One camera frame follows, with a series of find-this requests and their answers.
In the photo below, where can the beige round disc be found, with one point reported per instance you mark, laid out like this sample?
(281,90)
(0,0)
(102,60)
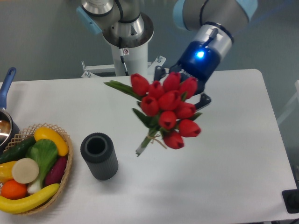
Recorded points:
(25,171)

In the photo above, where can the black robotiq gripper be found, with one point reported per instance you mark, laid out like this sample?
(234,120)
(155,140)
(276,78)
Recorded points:
(199,61)

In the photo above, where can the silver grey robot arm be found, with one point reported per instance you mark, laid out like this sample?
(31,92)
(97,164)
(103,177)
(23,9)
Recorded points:
(128,30)

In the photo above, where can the white base frame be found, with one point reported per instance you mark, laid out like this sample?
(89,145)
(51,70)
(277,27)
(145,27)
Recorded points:
(109,70)

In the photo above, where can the woven wicker basket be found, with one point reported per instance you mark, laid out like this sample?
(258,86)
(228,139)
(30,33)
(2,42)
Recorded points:
(28,132)

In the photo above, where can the yellow banana front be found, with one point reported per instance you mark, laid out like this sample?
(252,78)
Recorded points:
(30,202)

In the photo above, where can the blue handled saucepan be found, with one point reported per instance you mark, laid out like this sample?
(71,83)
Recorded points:
(8,128)

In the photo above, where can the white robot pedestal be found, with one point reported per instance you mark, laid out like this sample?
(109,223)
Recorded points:
(135,59)

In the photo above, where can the purple sweet potato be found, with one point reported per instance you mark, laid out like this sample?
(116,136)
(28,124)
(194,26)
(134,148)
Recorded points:
(57,171)

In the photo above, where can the green cucumber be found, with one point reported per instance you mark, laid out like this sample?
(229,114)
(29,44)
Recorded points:
(18,151)

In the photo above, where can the yellow squash upper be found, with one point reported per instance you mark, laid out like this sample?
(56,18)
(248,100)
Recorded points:
(50,134)

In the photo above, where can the yellow pepper left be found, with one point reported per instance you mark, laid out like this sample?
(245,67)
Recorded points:
(6,171)

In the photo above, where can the black device table edge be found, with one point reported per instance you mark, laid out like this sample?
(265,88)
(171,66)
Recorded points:
(291,200)

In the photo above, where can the orange fruit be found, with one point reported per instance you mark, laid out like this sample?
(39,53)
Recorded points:
(13,190)

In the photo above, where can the dark grey ribbed vase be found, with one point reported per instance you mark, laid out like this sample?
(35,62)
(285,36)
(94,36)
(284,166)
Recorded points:
(98,152)

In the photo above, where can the red tulip bouquet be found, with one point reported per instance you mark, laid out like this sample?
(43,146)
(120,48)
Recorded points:
(163,108)

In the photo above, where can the white frame right edge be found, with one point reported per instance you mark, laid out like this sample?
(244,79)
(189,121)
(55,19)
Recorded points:
(289,106)

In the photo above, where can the green bok choy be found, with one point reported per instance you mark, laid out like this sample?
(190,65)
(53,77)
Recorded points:
(44,153)

